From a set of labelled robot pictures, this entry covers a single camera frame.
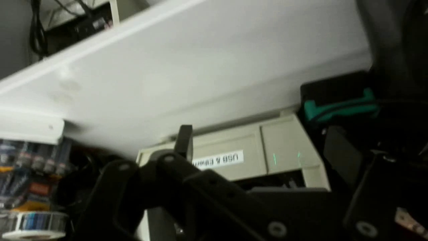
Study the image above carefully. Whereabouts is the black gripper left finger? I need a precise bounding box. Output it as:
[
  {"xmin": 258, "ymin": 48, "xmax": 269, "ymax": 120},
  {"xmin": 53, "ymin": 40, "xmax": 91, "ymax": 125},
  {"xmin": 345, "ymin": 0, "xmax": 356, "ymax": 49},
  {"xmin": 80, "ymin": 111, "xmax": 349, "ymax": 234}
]
[{"xmin": 72, "ymin": 123, "xmax": 269, "ymax": 241}]

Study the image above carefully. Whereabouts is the colourful small parts pack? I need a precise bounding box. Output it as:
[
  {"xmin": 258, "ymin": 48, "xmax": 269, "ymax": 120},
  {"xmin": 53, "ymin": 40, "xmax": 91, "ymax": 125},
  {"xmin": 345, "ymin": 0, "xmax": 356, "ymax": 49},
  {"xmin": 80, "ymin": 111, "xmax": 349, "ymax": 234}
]
[{"xmin": 0, "ymin": 137, "xmax": 75, "ymax": 211}]

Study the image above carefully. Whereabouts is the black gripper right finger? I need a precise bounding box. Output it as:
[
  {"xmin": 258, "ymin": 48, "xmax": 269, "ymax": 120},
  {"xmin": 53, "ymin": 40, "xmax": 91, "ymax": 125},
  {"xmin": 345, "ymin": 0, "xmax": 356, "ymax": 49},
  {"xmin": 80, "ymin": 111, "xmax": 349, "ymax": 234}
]
[{"xmin": 322, "ymin": 124, "xmax": 428, "ymax": 241}]

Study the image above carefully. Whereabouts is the small white box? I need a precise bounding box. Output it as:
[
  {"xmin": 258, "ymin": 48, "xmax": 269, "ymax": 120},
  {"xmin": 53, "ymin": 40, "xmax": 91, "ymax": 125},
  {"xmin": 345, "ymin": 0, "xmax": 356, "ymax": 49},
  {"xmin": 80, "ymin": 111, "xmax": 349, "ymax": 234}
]
[{"xmin": 0, "ymin": 105, "xmax": 65, "ymax": 146}]

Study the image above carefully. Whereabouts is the label tape roll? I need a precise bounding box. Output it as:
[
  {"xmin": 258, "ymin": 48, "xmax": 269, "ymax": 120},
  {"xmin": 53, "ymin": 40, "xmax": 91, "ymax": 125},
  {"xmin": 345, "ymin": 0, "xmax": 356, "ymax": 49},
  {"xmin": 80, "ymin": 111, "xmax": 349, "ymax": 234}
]
[{"xmin": 0, "ymin": 210, "xmax": 71, "ymax": 239}]

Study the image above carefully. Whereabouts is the teal black clamp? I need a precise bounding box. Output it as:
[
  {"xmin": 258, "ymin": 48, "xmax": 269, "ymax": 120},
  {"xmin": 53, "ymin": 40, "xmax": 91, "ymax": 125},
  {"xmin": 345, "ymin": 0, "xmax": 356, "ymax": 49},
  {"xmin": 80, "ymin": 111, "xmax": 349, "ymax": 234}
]
[{"xmin": 298, "ymin": 71, "xmax": 380, "ymax": 131}]

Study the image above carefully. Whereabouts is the white shelf cabinet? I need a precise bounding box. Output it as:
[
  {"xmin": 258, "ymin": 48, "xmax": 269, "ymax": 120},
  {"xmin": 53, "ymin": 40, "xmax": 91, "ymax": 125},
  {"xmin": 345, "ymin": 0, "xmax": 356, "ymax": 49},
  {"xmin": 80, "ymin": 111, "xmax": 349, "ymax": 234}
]
[{"xmin": 0, "ymin": 0, "xmax": 376, "ymax": 158}]

